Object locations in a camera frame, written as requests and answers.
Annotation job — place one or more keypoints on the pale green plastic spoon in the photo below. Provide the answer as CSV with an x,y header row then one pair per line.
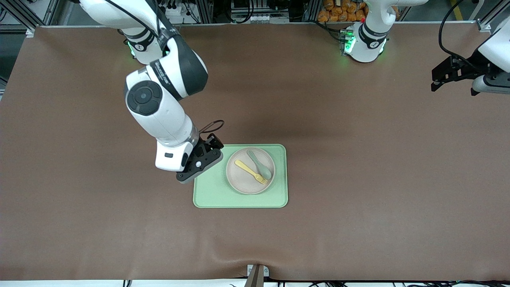
x,y
265,171

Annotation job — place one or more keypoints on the light green rectangular tray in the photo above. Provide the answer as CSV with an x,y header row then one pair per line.
x,y
211,195

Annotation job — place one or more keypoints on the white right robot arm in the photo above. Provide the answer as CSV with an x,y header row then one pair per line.
x,y
159,115

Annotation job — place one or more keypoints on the metal table edge clamp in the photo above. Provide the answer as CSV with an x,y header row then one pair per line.
x,y
257,275

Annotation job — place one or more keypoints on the white power strip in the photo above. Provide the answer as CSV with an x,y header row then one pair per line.
x,y
181,10

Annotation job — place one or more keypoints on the metal table corner bracket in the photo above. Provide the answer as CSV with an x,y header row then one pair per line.
x,y
483,27
30,32

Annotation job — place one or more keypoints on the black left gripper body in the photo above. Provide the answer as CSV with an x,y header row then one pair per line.
x,y
467,67

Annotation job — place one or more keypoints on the yellow plastic fork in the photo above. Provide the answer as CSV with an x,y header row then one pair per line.
x,y
247,169

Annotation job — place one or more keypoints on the pile of orange snack bags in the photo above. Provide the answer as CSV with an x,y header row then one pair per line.
x,y
342,11

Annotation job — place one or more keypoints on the aluminium frame post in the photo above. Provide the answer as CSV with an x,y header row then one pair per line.
x,y
204,11
312,11

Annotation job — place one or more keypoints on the grey base connector box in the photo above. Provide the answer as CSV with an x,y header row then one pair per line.
x,y
346,42

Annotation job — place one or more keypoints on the aluminium diagonal frame strut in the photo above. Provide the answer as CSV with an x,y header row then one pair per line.
x,y
22,15
488,12

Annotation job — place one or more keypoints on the round beige plate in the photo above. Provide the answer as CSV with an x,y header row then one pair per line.
x,y
245,183

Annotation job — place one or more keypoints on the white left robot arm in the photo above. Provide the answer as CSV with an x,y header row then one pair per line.
x,y
368,42

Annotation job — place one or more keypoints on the brown table mat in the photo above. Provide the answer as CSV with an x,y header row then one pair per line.
x,y
119,219

